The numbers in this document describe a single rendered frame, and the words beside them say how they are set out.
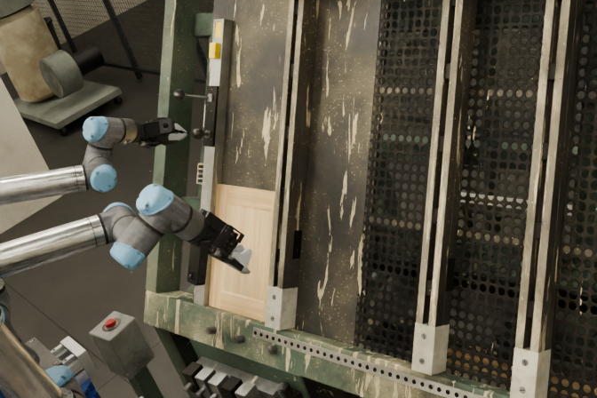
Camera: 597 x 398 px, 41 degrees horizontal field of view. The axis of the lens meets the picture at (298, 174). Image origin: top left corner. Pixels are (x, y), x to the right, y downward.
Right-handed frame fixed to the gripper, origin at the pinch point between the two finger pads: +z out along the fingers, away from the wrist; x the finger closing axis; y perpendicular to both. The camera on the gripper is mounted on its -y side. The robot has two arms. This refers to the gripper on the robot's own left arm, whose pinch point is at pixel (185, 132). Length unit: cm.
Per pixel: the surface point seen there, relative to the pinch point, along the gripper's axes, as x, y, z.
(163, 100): -17.1, 16.6, 7.2
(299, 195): 29.7, -35.2, 9.7
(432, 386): 89, -70, 7
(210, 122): -2.6, -4.9, 7.2
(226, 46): -25.5, -15.4, 10.4
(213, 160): 9.8, -2.5, 8.2
